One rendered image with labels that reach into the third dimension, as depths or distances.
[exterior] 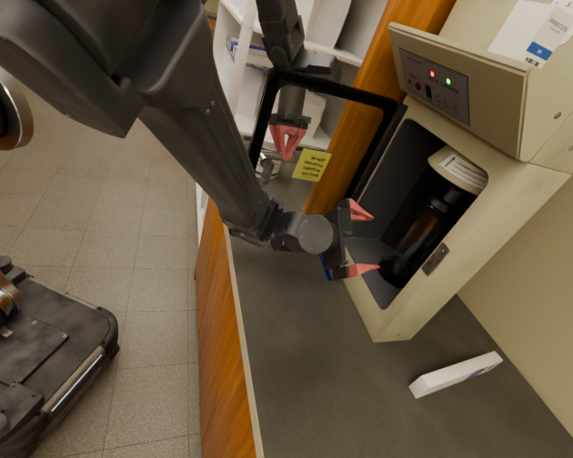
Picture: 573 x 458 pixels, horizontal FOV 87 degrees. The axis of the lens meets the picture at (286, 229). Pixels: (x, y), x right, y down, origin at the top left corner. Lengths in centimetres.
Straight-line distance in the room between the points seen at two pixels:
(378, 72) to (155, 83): 64
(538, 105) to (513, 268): 62
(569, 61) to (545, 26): 8
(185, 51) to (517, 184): 49
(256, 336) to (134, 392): 103
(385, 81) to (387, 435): 72
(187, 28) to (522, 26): 43
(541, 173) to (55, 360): 148
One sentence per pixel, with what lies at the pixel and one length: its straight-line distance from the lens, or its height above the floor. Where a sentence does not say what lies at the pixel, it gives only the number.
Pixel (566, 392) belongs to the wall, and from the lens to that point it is 104.
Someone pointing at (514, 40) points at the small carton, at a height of 153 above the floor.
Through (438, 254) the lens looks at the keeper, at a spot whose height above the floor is 121.
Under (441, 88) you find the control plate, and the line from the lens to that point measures 61.
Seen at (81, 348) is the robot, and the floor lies 24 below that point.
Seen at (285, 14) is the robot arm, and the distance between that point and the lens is 65.
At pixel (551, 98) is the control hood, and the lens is 51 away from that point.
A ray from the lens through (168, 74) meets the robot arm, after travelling 18.
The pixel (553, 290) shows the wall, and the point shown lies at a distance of 101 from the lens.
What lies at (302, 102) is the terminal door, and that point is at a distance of 64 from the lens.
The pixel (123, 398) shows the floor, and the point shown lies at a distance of 161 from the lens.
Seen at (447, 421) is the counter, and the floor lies 94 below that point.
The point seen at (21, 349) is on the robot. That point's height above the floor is 26.
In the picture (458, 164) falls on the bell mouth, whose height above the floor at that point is 135.
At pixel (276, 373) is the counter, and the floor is 94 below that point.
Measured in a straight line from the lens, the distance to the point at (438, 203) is 72.
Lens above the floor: 148
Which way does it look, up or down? 35 degrees down
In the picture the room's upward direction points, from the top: 22 degrees clockwise
